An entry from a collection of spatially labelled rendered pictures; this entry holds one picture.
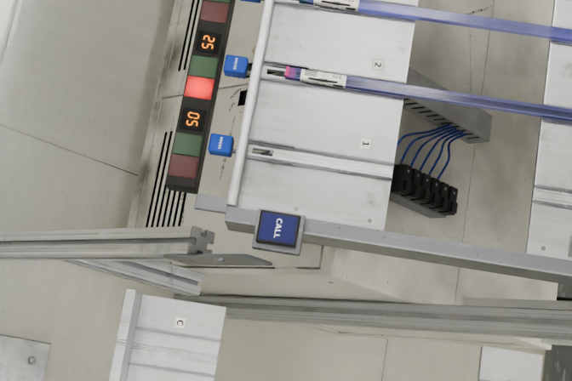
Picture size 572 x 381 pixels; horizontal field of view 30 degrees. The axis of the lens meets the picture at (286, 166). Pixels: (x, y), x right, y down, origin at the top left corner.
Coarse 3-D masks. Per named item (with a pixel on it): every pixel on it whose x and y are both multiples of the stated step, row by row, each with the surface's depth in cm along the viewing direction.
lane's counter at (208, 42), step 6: (198, 36) 142; (204, 36) 142; (210, 36) 142; (216, 36) 142; (198, 42) 142; (204, 42) 142; (210, 42) 142; (216, 42) 142; (198, 48) 142; (204, 48) 142; (210, 48) 142; (216, 48) 142
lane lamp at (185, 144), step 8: (176, 136) 139; (184, 136) 138; (192, 136) 138; (200, 136) 138; (176, 144) 138; (184, 144) 138; (192, 144) 138; (200, 144) 138; (176, 152) 138; (184, 152) 138; (192, 152) 138
